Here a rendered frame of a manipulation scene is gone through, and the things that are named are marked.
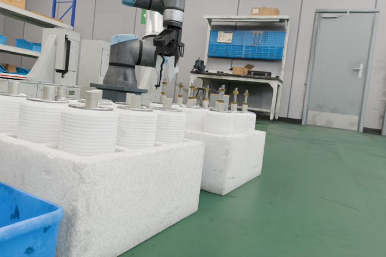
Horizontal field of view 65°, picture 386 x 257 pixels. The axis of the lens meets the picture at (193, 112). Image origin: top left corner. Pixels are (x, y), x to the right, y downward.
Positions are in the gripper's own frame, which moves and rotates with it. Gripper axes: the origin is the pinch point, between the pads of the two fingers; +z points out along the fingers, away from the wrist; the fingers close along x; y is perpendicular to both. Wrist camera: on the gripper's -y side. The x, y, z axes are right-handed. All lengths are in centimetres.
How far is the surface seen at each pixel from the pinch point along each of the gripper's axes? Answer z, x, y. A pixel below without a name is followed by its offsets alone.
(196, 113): 11.4, -15.5, -3.7
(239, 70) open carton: -51, 84, 451
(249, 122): 13.4, -29.7, 17.8
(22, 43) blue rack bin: -57, 461, 305
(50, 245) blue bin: 28, -23, -70
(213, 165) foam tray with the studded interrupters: 26.4, -25.7, -10.3
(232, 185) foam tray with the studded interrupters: 33.1, -31.1, -3.7
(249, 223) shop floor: 35, -41, -26
